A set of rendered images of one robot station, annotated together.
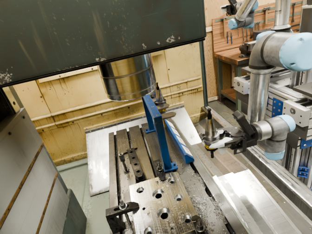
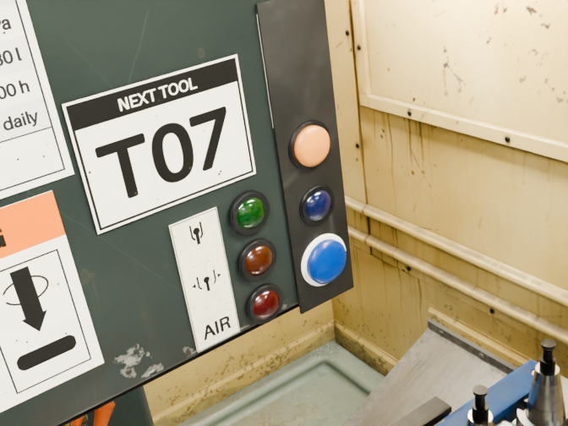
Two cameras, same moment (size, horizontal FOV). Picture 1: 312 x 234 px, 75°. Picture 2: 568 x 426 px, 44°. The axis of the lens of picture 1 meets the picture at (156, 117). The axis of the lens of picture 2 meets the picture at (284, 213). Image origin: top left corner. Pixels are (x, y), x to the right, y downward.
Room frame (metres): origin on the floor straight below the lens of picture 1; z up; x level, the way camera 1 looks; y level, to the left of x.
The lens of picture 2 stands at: (0.75, -0.47, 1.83)
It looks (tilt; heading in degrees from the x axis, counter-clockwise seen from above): 26 degrees down; 66
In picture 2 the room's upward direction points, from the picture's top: 8 degrees counter-clockwise
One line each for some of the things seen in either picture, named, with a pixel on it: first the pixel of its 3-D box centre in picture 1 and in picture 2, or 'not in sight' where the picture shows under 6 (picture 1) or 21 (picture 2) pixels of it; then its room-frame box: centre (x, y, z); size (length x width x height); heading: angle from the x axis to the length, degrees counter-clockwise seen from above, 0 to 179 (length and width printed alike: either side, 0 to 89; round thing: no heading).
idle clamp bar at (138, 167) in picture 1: (135, 165); not in sight; (0.90, 0.16, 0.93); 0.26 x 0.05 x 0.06; 12
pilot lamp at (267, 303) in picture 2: not in sight; (265, 304); (0.88, -0.12, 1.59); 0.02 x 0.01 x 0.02; 7
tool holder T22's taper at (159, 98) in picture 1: (159, 94); not in sight; (1.03, -0.04, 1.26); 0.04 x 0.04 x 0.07
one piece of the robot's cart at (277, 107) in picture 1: (276, 112); not in sight; (1.12, -0.77, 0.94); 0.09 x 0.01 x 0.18; 6
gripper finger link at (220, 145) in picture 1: (221, 148); not in sight; (0.61, -0.22, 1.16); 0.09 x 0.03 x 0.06; 110
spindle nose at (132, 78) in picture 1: (127, 72); not in sight; (0.61, 0.06, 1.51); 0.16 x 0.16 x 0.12
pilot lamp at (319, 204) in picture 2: not in sight; (317, 204); (0.93, -0.11, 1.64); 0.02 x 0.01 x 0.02; 7
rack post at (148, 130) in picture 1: (147, 112); not in sight; (1.29, 0.05, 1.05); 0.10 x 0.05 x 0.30; 97
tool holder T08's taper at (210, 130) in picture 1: (210, 125); not in sight; (0.64, -0.19, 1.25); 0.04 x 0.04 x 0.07
